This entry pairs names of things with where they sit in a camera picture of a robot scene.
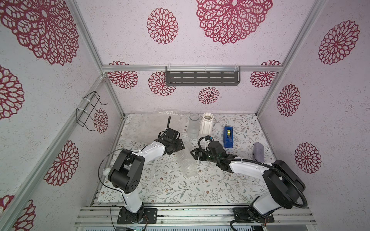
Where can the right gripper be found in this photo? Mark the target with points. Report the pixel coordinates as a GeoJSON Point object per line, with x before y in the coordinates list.
{"type": "Point", "coordinates": [201, 153]}

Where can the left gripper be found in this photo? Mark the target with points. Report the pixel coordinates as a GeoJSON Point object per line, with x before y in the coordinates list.
{"type": "Point", "coordinates": [180, 146]}

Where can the clear bubble wrap sheet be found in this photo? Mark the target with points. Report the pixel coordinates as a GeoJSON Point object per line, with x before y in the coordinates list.
{"type": "Point", "coordinates": [144, 128]}

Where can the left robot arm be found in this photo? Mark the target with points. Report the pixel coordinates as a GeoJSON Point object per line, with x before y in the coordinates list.
{"type": "Point", "coordinates": [125, 175]}

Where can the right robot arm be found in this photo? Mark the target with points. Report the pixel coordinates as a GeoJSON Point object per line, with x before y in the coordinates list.
{"type": "Point", "coordinates": [285, 188]}

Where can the blue tape dispenser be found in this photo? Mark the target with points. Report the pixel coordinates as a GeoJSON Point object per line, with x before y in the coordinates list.
{"type": "Point", "coordinates": [228, 137]}

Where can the white alarm clock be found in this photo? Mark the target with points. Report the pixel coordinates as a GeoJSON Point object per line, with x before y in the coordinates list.
{"type": "Point", "coordinates": [106, 171]}

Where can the grey slotted wall shelf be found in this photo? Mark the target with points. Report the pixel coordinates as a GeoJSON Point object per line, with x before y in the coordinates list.
{"type": "Point", "coordinates": [174, 78]}

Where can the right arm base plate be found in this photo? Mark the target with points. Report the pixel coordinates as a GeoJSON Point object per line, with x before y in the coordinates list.
{"type": "Point", "coordinates": [251, 215]}

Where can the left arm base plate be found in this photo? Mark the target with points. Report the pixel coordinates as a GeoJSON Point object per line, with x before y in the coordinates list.
{"type": "Point", "coordinates": [147, 215]}

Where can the black wire wall rack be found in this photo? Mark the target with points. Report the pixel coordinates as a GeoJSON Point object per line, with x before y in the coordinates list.
{"type": "Point", "coordinates": [93, 117]}

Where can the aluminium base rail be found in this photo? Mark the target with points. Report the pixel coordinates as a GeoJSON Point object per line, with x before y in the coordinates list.
{"type": "Point", "coordinates": [104, 216]}

